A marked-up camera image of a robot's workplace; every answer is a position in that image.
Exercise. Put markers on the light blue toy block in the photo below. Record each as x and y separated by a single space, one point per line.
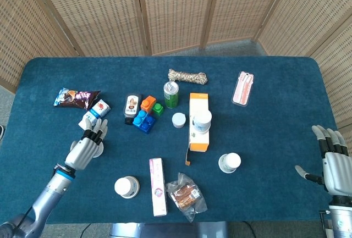
140 117

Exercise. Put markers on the orange toy building block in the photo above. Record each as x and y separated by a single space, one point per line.
148 104

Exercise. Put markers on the bread in clear bag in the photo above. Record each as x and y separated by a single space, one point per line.
185 196

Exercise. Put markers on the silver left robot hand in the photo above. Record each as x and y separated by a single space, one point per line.
82 152

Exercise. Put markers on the floral paper cup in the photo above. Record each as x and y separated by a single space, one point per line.
231 161
123 185
99 151

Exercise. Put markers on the nut-label bottle black cap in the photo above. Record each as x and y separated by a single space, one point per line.
132 106

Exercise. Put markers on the white jar grey lid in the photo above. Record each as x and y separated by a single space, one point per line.
178 119

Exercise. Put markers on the stack of floral paper cups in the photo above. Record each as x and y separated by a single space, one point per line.
202 119

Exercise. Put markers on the dark blue toy block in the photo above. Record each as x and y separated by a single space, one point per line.
148 126

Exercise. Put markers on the pink white toothpaste box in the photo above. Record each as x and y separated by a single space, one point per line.
158 188

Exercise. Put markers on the white and orange carton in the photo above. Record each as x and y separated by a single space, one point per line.
199 144

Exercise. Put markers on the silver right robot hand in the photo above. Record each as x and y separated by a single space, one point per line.
338 172

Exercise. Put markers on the pink razor blister pack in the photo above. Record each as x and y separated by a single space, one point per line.
243 89

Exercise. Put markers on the brown snack bag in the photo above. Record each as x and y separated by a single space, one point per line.
74 99

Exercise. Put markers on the woven bamboo folding screen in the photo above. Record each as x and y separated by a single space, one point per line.
176 10

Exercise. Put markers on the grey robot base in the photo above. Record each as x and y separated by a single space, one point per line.
165 231

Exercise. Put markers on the green drink can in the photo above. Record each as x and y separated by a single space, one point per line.
171 98

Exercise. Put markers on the green toy building block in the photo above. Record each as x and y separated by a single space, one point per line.
158 110

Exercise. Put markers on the dark shoe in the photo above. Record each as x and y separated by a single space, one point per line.
1 132

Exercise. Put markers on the white blue milk bottle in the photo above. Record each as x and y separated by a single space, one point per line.
99 110

